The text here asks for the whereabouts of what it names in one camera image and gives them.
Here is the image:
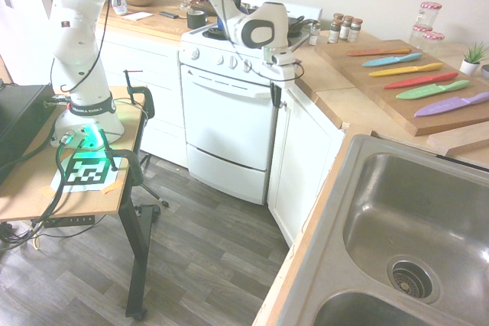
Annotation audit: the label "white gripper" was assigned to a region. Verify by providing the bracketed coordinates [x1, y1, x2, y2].
[267, 61, 300, 108]

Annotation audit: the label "white cabinet door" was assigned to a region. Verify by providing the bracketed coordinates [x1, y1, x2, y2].
[267, 87, 345, 250]

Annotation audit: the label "white stove with oven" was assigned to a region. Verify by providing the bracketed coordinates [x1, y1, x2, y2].
[177, 0, 324, 207]

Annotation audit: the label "glass salt shaker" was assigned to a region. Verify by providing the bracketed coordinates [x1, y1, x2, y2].
[308, 21, 322, 47]

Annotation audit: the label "black wok pan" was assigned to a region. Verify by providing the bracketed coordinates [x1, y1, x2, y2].
[286, 15, 319, 36]

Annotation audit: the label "spice jar green contents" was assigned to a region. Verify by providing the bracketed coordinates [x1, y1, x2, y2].
[327, 18, 344, 45]

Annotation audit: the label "large wooden cutting board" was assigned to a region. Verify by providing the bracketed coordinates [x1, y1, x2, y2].
[313, 38, 489, 137]

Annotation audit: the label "black tape roll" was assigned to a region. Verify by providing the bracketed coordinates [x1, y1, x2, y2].
[186, 9, 208, 30]

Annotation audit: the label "orange knife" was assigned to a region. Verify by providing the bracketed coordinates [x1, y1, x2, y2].
[346, 47, 412, 57]

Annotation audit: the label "brown round plate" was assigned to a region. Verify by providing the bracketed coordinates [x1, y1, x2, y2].
[189, 0, 215, 15]

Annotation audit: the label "blue knife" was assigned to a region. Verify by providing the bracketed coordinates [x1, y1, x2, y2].
[361, 53, 423, 68]

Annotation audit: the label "black screw clamp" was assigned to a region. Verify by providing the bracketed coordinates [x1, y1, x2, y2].
[98, 129, 144, 190]
[122, 69, 156, 119]

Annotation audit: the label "yellow knife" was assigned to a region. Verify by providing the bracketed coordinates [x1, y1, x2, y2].
[368, 62, 445, 78]

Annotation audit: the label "white counter cabinets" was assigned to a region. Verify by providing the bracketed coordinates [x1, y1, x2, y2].
[91, 24, 189, 169]

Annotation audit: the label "red knife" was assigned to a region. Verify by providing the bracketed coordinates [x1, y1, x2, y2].
[384, 72, 459, 91]

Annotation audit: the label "green knife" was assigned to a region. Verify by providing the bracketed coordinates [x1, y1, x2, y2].
[395, 79, 471, 102]

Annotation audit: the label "glass jar checkered lid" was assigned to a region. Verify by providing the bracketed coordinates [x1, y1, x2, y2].
[422, 31, 445, 56]
[416, 1, 443, 31]
[409, 24, 434, 50]

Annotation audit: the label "white paper sheet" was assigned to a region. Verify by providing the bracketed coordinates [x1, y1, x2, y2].
[122, 11, 153, 22]

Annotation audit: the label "black tripod leg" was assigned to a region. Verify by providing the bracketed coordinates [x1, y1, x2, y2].
[137, 153, 170, 208]

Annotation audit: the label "stainless steel sink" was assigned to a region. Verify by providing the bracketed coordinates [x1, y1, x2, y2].
[274, 134, 489, 326]

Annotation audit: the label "purple knife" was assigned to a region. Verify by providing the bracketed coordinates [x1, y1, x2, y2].
[414, 92, 489, 119]

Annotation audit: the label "small wooden board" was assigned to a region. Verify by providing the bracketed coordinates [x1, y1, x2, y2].
[426, 122, 489, 157]

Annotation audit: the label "small potted plant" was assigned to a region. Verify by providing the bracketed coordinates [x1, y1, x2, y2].
[459, 41, 489, 76]

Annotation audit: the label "black white marker sheet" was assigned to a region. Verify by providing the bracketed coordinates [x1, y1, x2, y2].
[50, 151, 129, 195]

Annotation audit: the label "table height control panel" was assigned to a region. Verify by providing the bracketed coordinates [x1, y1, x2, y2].
[41, 215, 96, 228]

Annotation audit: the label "black control box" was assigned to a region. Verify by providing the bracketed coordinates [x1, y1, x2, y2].
[0, 83, 55, 186]

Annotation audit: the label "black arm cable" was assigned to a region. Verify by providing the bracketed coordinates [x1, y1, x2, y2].
[60, 0, 306, 94]

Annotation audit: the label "black table frame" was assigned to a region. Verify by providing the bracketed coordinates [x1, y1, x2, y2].
[117, 173, 161, 320]

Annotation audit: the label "base cable bundle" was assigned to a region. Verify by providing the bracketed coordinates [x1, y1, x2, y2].
[0, 129, 112, 253]

